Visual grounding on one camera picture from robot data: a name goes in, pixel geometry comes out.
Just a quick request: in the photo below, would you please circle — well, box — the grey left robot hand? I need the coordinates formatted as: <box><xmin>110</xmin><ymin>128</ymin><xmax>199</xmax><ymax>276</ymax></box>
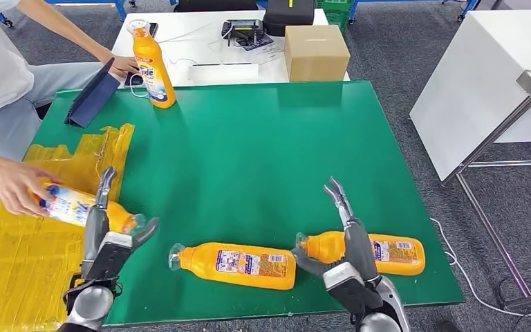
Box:
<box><xmin>81</xmin><ymin>166</ymin><xmax>161</xmax><ymax>280</ymax></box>

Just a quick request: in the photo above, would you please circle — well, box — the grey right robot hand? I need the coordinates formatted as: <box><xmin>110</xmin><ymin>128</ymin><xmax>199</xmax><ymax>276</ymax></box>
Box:
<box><xmin>291</xmin><ymin>176</ymin><xmax>382</xmax><ymax>285</ymax></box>

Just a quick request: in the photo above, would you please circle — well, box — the orange detergent bottle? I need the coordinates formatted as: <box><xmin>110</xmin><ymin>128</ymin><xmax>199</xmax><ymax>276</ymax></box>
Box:
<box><xmin>295</xmin><ymin>231</ymin><xmax>427</xmax><ymax>277</ymax></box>
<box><xmin>29</xmin><ymin>183</ymin><xmax>147</xmax><ymax>234</ymax></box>
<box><xmin>127</xmin><ymin>19</ymin><xmax>177</xmax><ymax>109</ymax></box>
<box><xmin>168</xmin><ymin>242</ymin><xmax>297</xmax><ymax>291</ymax></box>

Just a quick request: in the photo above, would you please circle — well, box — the black phone with white cable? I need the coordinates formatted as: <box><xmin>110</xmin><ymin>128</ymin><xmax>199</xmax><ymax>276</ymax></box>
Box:
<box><xmin>124</xmin><ymin>71</ymin><xmax>145</xmax><ymax>88</ymax></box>

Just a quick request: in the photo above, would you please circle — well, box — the yellow taped cardboard sheet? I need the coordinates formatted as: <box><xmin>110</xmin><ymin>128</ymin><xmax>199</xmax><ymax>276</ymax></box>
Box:
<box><xmin>0</xmin><ymin>123</ymin><xmax>136</xmax><ymax>332</ymax></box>

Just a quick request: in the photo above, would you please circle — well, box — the person's right hand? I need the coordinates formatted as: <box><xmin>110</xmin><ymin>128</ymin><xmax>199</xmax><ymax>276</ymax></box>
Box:
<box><xmin>0</xmin><ymin>160</ymin><xmax>62</xmax><ymax>217</ymax></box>

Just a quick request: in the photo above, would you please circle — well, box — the person's hand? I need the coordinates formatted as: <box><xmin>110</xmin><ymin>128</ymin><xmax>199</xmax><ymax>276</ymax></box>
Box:
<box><xmin>109</xmin><ymin>55</ymin><xmax>139</xmax><ymax>79</ymax></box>
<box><xmin>0</xmin><ymin>160</ymin><xmax>62</xmax><ymax>217</ymax></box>

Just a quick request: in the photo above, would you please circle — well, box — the tablet in blue case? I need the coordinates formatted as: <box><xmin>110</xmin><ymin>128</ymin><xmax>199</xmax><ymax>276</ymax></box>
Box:
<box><xmin>64</xmin><ymin>57</ymin><xmax>122</xmax><ymax>129</ymax></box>

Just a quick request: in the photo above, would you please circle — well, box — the green table mat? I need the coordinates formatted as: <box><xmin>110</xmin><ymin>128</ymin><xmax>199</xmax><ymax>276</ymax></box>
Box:
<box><xmin>30</xmin><ymin>80</ymin><xmax>466</xmax><ymax>327</ymax></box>

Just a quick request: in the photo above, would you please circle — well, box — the person's left hand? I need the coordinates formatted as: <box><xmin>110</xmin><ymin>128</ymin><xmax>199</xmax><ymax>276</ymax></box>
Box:
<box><xmin>109</xmin><ymin>55</ymin><xmax>139</xmax><ymax>79</ymax></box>

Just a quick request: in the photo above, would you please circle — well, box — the white side table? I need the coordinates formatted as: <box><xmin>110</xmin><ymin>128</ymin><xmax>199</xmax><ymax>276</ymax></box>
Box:
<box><xmin>409</xmin><ymin>9</ymin><xmax>531</xmax><ymax>183</ymax></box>

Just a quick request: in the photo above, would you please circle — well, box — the flat white box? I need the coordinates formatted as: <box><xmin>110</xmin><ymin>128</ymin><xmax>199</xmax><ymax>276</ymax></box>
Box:
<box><xmin>188</xmin><ymin>62</ymin><xmax>260</xmax><ymax>86</ymax></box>

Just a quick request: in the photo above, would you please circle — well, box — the brown cardboard box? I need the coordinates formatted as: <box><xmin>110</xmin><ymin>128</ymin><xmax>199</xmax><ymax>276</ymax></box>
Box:
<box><xmin>284</xmin><ymin>24</ymin><xmax>351</xmax><ymax>84</ymax></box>

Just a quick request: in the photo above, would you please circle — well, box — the white desk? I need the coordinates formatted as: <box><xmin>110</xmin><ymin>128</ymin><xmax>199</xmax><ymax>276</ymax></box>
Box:
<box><xmin>109</xmin><ymin>8</ymin><xmax>351</xmax><ymax>90</ymax></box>

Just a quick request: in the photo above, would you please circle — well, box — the printed blue leaflet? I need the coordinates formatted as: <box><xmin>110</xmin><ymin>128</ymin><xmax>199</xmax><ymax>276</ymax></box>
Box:
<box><xmin>238</xmin><ymin>33</ymin><xmax>274</xmax><ymax>52</ymax></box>

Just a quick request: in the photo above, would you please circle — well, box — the green plastic crate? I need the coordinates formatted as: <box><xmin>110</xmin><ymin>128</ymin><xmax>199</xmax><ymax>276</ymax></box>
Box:
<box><xmin>315</xmin><ymin>0</ymin><xmax>353</xmax><ymax>33</ymax></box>

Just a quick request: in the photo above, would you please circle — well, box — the black hard case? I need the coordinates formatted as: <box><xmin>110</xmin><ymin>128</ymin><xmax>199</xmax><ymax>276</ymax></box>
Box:
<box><xmin>262</xmin><ymin>0</ymin><xmax>316</xmax><ymax>37</ymax></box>

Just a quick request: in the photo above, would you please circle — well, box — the black handheld device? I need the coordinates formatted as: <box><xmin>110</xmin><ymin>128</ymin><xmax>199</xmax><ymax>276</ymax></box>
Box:
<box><xmin>221</xmin><ymin>19</ymin><xmax>265</xmax><ymax>47</ymax></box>

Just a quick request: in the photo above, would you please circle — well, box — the white floor cable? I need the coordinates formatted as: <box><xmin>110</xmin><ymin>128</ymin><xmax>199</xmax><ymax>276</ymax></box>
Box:
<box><xmin>429</xmin><ymin>217</ymin><xmax>531</xmax><ymax>318</ymax></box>

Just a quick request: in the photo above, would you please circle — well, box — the black floor cable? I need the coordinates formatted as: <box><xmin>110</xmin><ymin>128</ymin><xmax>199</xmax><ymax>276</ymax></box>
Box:
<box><xmin>496</xmin><ymin>274</ymin><xmax>531</xmax><ymax>317</ymax></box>

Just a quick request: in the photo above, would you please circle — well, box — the metal table frame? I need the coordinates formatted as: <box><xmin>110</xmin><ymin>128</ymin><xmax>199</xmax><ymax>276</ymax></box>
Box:
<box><xmin>441</xmin><ymin>96</ymin><xmax>531</xmax><ymax>313</ymax></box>

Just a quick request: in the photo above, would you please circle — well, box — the thin white looped cable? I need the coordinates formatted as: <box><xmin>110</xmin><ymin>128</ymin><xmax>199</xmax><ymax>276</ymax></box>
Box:
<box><xmin>160</xmin><ymin>46</ymin><xmax>198</xmax><ymax>70</ymax></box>

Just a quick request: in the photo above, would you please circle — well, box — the white phone charging cable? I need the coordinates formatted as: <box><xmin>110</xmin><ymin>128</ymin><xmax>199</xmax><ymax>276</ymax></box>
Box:
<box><xmin>127</xmin><ymin>20</ymin><xmax>232</xmax><ymax>100</ymax></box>

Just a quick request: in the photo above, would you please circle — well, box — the blue metal cart frame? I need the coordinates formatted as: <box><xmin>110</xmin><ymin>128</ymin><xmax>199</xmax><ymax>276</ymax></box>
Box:
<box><xmin>0</xmin><ymin>0</ymin><xmax>136</xmax><ymax>26</ymax></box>
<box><xmin>348</xmin><ymin>0</ymin><xmax>481</xmax><ymax>24</ymax></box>

